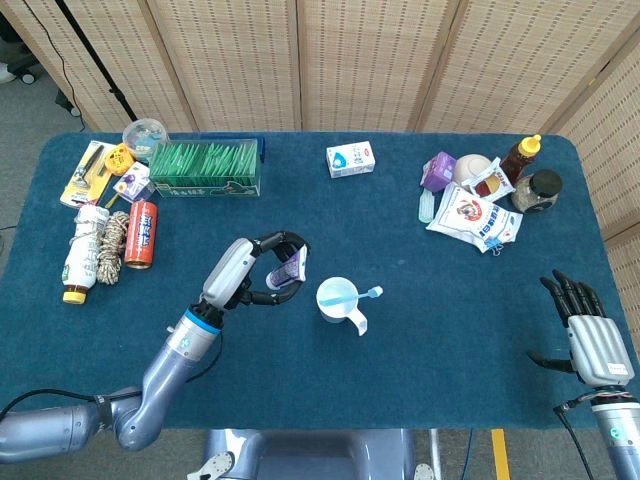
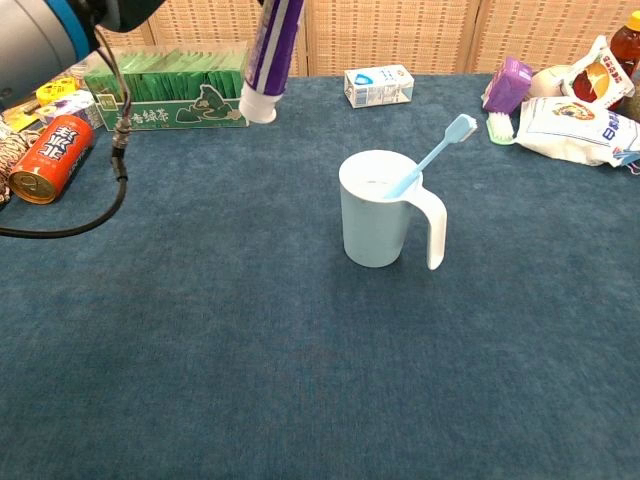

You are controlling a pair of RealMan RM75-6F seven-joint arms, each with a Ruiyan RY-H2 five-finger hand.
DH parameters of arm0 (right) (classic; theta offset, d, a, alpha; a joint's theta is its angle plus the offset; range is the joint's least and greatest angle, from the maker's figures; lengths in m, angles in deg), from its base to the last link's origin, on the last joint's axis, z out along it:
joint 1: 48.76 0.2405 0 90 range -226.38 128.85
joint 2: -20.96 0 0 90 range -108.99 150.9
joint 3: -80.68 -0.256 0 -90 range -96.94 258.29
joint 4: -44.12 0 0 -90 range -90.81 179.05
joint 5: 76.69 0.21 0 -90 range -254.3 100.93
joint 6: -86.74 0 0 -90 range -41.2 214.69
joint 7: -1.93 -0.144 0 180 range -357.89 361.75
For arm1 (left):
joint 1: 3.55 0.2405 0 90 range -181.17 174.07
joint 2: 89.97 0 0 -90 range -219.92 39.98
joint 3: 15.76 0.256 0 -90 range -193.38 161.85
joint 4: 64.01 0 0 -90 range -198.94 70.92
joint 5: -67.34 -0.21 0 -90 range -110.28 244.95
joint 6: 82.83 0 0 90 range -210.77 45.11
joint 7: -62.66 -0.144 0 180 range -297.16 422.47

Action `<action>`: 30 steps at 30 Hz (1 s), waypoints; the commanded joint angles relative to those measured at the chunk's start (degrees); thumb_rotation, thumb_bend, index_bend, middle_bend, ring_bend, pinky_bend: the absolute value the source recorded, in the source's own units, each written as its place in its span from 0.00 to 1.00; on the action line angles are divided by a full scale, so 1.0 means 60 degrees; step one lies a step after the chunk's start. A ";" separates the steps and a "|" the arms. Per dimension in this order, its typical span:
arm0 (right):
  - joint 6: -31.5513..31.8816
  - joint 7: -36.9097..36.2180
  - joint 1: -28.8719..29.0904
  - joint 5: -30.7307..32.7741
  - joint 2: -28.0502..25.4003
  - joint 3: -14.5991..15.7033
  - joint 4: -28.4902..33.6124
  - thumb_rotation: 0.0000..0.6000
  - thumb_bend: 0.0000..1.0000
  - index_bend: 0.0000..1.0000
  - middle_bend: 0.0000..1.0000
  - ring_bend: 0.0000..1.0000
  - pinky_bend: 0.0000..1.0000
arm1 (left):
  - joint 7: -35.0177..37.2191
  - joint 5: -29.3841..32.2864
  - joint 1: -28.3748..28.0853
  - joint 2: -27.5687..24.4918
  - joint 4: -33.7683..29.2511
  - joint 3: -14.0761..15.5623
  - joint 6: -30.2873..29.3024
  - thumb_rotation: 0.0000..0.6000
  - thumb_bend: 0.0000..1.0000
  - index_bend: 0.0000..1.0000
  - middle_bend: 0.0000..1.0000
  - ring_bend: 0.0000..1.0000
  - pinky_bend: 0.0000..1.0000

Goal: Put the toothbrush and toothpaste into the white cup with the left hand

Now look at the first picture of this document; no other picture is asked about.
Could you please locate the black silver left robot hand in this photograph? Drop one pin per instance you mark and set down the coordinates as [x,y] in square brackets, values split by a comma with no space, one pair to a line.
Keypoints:
[230,272]

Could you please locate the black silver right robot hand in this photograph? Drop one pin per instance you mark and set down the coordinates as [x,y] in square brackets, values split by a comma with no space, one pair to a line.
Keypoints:
[597,350]

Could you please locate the purple white toothpaste tube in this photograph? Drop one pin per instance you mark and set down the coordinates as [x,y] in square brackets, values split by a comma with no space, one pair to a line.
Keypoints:
[287,270]

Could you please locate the light blue toothbrush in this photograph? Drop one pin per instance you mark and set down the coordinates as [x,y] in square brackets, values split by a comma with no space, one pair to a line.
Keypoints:
[360,295]

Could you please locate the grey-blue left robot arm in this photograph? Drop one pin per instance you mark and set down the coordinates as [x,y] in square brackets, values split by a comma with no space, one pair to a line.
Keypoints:
[170,365]

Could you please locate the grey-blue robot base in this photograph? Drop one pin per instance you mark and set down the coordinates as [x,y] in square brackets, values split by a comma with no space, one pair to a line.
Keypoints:
[310,455]

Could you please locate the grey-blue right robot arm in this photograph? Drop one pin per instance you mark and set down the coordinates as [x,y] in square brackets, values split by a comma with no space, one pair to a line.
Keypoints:
[620,440]

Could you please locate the blue table cloth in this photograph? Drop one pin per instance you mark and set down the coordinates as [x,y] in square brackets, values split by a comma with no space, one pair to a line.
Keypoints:
[300,235]

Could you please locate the red drink can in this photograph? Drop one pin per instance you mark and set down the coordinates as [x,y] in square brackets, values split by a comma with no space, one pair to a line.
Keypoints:
[141,232]

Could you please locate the green tea bag box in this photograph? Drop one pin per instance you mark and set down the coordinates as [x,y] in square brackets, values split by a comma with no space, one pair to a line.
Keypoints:
[205,165]

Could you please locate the purple white small carton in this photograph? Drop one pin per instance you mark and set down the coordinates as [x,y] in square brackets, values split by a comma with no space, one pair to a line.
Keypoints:
[135,180]

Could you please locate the blue binder clip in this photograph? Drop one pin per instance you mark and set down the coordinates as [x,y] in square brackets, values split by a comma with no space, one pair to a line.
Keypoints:
[495,245]

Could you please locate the white bottle with yellow cap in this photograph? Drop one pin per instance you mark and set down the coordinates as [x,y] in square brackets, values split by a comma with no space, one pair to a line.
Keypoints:
[82,255]

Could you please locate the clear round plastic container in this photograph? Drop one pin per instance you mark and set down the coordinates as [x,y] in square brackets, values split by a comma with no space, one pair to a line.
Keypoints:
[145,137]

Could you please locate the white blue milk carton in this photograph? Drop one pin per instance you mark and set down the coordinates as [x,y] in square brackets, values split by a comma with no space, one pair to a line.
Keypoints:
[350,160]

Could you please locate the glass jar with black lid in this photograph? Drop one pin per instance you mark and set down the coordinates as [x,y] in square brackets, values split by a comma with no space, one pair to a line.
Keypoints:
[540,190]

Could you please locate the razor in yellow card pack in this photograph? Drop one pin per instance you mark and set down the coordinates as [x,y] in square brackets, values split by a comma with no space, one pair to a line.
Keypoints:
[85,175]

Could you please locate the white bag with blue print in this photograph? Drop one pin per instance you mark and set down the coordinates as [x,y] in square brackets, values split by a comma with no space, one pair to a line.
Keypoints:
[470,215]

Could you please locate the red white snack bag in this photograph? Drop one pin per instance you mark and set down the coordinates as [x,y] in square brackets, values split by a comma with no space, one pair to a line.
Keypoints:
[492,185]

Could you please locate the brown bottle with yellow cap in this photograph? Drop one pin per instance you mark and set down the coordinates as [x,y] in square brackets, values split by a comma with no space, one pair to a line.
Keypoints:
[517,160]

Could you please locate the white round bowl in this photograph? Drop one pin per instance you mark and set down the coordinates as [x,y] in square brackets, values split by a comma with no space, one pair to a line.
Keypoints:
[470,167]

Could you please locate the purple tissue pack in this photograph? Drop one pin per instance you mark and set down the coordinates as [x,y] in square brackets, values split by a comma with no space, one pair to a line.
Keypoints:
[440,170]

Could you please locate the black tripod stand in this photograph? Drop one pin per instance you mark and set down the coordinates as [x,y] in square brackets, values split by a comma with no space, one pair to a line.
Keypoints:
[95,62]

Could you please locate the black office chair base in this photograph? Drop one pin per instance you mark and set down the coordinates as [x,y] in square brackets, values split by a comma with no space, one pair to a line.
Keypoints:
[20,55]

